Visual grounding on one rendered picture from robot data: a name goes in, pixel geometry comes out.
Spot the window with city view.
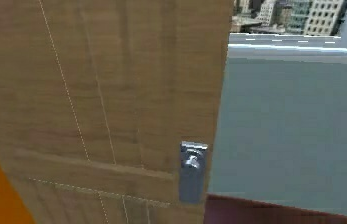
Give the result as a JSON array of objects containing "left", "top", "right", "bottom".
[{"left": 227, "top": 0, "right": 347, "bottom": 57}]

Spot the silver door handle plate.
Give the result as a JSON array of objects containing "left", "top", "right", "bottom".
[{"left": 178, "top": 140, "right": 209, "bottom": 204}]

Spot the light brown wooden room door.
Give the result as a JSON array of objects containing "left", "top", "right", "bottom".
[{"left": 0, "top": 0, "right": 235, "bottom": 224}]

